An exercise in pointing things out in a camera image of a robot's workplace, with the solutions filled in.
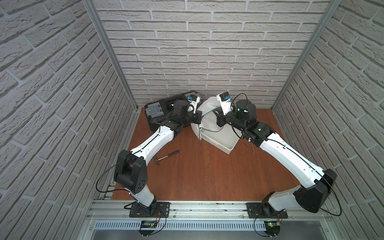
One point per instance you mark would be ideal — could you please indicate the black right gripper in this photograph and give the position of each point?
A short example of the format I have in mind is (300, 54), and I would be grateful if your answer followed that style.
(220, 122)

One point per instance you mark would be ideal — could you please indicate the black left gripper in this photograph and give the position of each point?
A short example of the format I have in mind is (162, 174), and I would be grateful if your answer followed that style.
(197, 117)

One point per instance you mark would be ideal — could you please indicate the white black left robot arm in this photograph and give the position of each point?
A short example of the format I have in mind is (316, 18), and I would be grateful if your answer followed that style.
(131, 169)

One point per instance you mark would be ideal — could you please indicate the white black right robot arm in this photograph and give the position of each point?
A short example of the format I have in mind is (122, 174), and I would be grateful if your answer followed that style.
(315, 185)

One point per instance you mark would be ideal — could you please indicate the white perforated plastic basket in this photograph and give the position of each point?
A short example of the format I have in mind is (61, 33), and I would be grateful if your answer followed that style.
(224, 138)

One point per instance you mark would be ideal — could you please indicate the black plastic toolbox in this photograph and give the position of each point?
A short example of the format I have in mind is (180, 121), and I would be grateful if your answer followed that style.
(156, 112)

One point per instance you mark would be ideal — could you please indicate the left controller board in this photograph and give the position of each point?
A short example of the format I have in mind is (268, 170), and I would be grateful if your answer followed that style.
(148, 227)

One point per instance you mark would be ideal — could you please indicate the controller board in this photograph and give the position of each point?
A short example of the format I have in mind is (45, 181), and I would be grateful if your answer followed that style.
(272, 229)
(148, 227)

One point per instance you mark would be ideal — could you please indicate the right controller board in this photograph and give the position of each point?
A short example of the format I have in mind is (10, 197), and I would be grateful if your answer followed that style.
(272, 229)

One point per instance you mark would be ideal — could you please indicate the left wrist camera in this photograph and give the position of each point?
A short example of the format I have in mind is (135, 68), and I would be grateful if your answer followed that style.
(194, 102)

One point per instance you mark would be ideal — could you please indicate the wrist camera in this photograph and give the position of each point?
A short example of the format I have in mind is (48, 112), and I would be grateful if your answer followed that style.
(194, 102)
(225, 102)

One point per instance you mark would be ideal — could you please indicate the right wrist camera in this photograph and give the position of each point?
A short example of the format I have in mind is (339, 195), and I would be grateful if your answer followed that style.
(225, 102)

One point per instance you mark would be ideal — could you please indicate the black handled hammer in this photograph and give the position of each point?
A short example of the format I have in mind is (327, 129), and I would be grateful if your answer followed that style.
(157, 160)

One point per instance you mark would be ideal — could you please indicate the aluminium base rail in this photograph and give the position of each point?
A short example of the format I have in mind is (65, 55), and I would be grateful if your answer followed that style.
(200, 216)

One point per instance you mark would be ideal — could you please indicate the left aluminium corner post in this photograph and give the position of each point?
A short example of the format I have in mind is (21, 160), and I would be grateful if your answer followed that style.
(94, 16)

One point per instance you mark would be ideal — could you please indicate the aluminium corner post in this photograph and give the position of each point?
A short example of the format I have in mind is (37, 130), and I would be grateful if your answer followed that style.
(323, 23)
(94, 16)

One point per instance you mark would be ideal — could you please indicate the right aluminium corner post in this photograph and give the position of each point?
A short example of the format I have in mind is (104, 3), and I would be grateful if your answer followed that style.
(323, 23)

